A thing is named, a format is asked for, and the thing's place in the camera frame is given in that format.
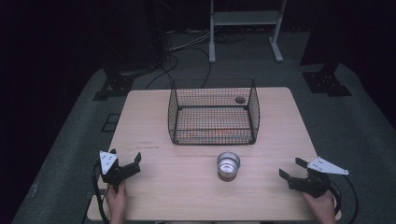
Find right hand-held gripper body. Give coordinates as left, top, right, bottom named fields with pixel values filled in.
left=288, top=156, right=349, bottom=199

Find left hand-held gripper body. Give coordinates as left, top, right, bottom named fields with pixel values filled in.
left=99, top=150, right=141, bottom=191

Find person's right hand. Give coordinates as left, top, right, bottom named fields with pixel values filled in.
left=302, top=189, right=337, bottom=219

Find person's left hand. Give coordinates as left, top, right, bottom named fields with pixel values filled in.
left=106, top=181, right=128, bottom=217

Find metal cup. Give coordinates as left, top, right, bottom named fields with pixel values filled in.
left=216, top=151, right=242, bottom=183

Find black stand base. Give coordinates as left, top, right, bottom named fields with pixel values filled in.
left=300, top=60, right=353, bottom=98
left=92, top=60, right=157, bottom=102

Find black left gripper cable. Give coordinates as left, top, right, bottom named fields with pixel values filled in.
left=91, top=160, right=110, bottom=224

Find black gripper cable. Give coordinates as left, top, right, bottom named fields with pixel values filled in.
left=91, top=160, right=110, bottom=224
left=329, top=175, right=360, bottom=224

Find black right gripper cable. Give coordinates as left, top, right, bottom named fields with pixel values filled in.
left=329, top=175, right=360, bottom=224

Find black wire mesh basket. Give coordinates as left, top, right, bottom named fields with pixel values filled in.
left=167, top=77, right=262, bottom=147

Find black floor cable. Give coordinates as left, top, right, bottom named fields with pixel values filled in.
left=174, top=46, right=213, bottom=90
left=145, top=52, right=180, bottom=91

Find grey floor cables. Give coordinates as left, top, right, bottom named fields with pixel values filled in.
left=166, top=28, right=216, bottom=53

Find white metal stand frame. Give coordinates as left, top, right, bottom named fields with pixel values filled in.
left=208, top=0, right=288, bottom=64

